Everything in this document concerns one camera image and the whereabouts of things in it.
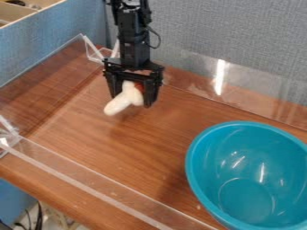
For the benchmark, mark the clear acrylic back barrier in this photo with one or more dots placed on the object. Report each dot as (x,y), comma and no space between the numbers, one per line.
(226,86)

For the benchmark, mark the clear acrylic left barrier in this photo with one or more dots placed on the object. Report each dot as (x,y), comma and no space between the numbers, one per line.
(39,56)

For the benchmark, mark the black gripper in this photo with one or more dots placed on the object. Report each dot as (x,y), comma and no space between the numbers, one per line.
(147,75)

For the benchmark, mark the wooden shelf box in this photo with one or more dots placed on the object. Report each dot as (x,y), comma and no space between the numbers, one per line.
(17,10)

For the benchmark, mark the white plush mushroom red cap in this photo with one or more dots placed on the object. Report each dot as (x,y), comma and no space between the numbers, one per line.
(130,96)

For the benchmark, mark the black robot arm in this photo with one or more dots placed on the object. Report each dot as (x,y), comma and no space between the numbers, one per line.
(133,18)

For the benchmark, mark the clear acrylic barrier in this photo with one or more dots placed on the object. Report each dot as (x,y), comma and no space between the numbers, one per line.
(39,56)
(226,86)
(46,170)

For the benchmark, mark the clear acrylic front barrier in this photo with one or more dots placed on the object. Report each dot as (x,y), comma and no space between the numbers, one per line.
(46,170)

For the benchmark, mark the blue plastic bowl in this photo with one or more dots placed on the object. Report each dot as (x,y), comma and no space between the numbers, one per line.
(246,168)

